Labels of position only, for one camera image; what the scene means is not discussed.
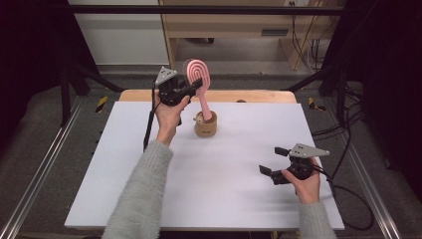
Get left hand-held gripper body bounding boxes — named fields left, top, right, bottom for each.
left=154, top=66, right=192, bottom=126

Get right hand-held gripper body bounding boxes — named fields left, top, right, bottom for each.
left=270, top=142, right=331, bottom=195

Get pink hairbrush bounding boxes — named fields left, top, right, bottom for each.
left=183, top=58, right=214, bottom=122

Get brown wooden holder cup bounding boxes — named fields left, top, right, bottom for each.
left=193, top=111, right=218, bottom=137

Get person's right hand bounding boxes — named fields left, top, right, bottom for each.
left=281, top=157, right=322, bottom=205

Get person's left hand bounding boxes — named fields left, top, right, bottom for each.
left=153, top=91, right=192, bottom=147

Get light wooden desk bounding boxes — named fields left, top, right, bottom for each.
left=158, top=0, right=346, bottom=72

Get white cabinet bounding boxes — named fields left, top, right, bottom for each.
left=66, top=0, right=170, bottom=66

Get black metal stand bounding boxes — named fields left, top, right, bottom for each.
left=59, top=62, right=124, bottom=127
left=284, top=64, right=348, bottom=125

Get dark curtain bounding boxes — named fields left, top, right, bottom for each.
left=321, top=0, right=422, bottom=195
left=0, top=0, right=98, bottom=147

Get black floor cables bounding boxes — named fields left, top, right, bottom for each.
left=312, top=83, right=366, bottom=142

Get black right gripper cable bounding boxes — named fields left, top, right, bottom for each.
left=313, top=163, right=375, bottom=232

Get silver metal rail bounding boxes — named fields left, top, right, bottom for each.
left=322, top=99, right=403, bottom=239
left=0, top=96, right=86, bottom=239

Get black frame crossbar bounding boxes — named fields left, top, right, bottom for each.
left=68, top=4, right=349, bottom=16

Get hanging black cables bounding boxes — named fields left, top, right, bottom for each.
left=290, top=1, right=334, bottom=73

